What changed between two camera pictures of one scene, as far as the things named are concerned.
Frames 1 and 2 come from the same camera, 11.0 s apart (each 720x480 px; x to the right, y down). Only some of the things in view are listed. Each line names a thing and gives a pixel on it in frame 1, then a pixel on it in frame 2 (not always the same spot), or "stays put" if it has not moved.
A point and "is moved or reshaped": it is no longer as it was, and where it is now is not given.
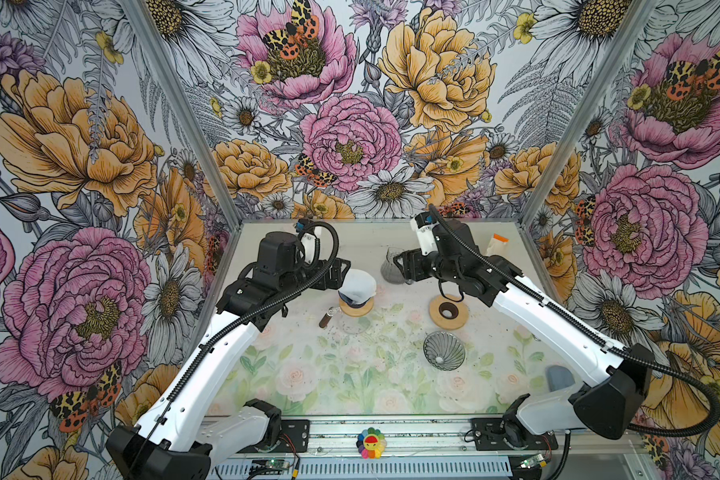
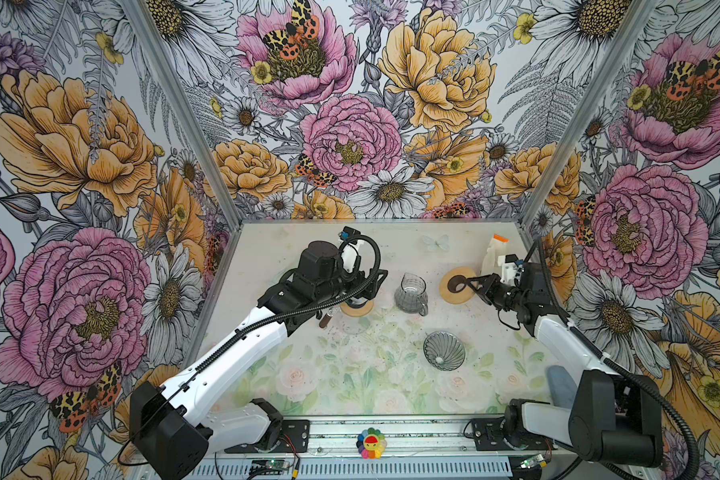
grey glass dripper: x=443 y=350 stays put
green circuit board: x=277 y=464 stays put
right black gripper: x=413 y=263 → x=487 y=283
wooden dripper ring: x=356 y=312 stays put
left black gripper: x=336 y=277 → x=371 y=290
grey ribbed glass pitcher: x=389 y=268 → x=411 y=297
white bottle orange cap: x=497 y=245 stays put
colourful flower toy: x=371 y=443 stays put
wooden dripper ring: x=447 y=324 is moved or reshaped
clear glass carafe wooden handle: x=325 y=320 stays put
